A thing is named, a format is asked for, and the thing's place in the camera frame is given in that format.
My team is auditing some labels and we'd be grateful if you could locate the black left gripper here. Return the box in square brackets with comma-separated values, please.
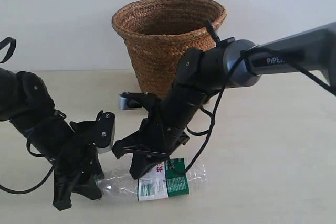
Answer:
[31, 115, 103, 211]

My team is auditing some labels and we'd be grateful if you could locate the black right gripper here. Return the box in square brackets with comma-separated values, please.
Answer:
[112, 83, 207, 180]

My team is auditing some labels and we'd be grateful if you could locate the clear plastic bottle green label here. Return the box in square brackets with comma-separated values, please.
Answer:
[96, 158, 207, 202]

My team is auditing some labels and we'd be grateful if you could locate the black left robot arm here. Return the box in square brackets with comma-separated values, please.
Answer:
[1, 69, 102, 211]

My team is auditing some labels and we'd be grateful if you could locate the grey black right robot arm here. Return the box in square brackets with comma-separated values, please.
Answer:
[112, 23, 335, 179]

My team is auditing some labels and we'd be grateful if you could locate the woven brown wicker basket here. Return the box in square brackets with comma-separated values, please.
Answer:
[111, 0, 227, 98]

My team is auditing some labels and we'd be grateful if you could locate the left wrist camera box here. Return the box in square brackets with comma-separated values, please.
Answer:
[95, 111, 116, 154]

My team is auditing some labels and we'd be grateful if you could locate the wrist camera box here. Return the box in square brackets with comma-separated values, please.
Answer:
[95, 111, 116, 154]
[118, 92, 146, 110]

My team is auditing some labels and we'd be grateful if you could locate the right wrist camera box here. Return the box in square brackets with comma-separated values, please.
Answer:
[118, 92, 146, 110]

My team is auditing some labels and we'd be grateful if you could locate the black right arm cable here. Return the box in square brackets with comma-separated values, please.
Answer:
[167, 19, 333, 175]

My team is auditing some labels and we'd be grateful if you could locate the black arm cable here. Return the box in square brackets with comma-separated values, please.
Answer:
[167, 19, 333, 175]
[0, 37, 69, 194]

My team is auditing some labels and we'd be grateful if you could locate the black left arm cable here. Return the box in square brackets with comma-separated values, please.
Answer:
[0, 37, 69, 194]

